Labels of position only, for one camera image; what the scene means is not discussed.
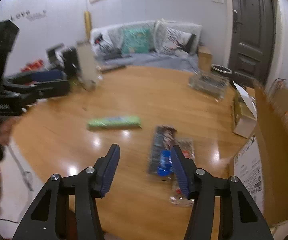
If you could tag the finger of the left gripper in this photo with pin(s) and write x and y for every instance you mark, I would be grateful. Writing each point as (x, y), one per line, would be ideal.
(24, 78)
(49, 89)

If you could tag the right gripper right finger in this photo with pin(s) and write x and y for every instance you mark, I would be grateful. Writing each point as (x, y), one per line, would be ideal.
(240, 217)

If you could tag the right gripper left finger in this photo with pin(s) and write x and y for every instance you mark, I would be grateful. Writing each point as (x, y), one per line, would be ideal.
(46, 218)

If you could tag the red clear snack packet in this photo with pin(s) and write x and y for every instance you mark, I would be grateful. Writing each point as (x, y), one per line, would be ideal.
(179, 177)

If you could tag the green snack pack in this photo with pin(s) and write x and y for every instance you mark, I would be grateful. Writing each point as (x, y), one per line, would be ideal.
(115, 122)

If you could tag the dark blue snack packet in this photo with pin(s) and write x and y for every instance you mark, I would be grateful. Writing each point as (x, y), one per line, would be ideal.
(159, 160)

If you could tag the person left hand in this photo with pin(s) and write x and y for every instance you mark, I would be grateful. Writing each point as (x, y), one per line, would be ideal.
(6, 128)

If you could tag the tall beige bottle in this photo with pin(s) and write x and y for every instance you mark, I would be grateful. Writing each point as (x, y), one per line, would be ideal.
(89, 73)

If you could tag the brown cardboard box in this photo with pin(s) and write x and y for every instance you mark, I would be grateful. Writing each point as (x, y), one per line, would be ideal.
(262, 163)

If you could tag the teal pattern pillow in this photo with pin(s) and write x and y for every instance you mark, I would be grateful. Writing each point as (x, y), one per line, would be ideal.
(136, 41)

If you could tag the tissue box with paper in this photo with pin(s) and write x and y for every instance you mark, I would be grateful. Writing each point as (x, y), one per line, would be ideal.
(244, 111)

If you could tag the grey sofa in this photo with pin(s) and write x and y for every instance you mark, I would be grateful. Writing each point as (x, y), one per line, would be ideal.
(158, 43)

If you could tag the white tree pattern pillow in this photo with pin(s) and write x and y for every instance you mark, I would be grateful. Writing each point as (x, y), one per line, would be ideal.
(177, 42)

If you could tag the glass ashtray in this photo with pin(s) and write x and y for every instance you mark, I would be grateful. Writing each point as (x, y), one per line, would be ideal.
(210, 84)

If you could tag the grey trash bin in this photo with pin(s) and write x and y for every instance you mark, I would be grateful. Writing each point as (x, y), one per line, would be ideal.
(222, 71)

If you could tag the wooden side table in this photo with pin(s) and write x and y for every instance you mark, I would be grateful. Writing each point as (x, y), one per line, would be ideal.
(205, 58)

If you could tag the dark brown door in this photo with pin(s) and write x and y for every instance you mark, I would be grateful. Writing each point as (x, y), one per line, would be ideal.
(253, 41)

